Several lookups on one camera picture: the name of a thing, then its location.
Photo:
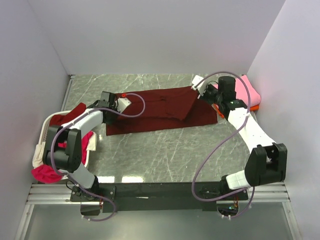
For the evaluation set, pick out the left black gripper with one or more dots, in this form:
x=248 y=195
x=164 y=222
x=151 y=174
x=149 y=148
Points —
x=109 y=121

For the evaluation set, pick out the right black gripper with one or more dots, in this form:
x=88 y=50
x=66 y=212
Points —
x=209 y=87

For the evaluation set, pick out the dark red t shirt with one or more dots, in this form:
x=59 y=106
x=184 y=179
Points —
x=170 y=108

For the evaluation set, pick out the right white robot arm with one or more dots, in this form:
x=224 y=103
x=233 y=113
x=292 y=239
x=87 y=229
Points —
x=267 y=162

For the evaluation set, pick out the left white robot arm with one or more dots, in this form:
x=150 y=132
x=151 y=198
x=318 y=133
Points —
x=63 y=144

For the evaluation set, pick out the folded orange t shirt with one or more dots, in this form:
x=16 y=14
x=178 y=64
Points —
x=252 y=109

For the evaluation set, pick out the red t shirt in basket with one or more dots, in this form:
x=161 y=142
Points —
x=59 y=119

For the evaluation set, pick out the white laundry basket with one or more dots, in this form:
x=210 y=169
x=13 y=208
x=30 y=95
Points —
x=45 y=127

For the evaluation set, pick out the cream t shirt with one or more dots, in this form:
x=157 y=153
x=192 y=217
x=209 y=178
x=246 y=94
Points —
x=88 y=143

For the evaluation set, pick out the magenta t shirt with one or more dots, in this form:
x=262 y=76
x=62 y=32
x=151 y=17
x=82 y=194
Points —
x=46 y=174

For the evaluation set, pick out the black base beam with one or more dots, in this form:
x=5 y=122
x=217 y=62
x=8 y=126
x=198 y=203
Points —
x=158 y=196

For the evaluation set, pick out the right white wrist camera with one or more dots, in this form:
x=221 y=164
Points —
x=199 y=84

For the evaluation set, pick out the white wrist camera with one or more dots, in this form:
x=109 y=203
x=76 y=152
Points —
x=122 y=103
x=199 y=84

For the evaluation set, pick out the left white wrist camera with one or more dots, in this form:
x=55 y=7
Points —
x=122 y=103

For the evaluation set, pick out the aluminium rail frame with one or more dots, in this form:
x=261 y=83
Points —
x=171 y=155

